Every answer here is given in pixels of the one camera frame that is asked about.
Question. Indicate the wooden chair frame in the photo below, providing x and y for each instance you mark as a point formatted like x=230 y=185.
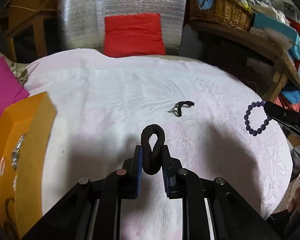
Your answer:
x=23 y=14

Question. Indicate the red cushion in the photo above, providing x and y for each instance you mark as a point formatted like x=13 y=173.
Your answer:
x=133 y=35

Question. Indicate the teal cardboard box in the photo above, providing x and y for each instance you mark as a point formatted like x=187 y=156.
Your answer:
x=262 y=21

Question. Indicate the magenta cloth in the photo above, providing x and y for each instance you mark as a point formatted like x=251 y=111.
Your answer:
x=11 y=91

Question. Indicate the orange jewelry box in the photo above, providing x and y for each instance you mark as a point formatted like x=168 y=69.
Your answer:
x=21 y=189

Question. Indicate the silver foil insulation mat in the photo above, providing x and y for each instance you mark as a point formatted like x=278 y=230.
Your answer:
x=82 y=21

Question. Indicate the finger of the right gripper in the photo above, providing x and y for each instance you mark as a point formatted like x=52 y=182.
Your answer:
x=289 y=119

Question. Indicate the salmon folded cloth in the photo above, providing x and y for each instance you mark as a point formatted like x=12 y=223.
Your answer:
x=283 y=102

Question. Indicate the pink white lace blanket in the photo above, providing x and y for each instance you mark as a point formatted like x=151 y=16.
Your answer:
x=100 y=118

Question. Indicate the white bowl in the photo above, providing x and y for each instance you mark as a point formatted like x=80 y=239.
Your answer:
x=278 y=38

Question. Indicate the blue folded cloth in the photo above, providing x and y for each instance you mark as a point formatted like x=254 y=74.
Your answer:
x=292 y=96

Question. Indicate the gold silver wristwatch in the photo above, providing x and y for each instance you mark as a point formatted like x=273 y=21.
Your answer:
x=16 y=152

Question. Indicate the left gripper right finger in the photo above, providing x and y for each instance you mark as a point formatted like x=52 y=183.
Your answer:
x=179 y=182

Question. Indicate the wooden table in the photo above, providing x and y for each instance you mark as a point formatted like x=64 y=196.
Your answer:
x=283 y=68

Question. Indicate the wicker basket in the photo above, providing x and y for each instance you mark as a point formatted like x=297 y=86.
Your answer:
x=231 y=13

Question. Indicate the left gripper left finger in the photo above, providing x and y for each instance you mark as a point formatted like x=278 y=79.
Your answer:
x=125 y=183

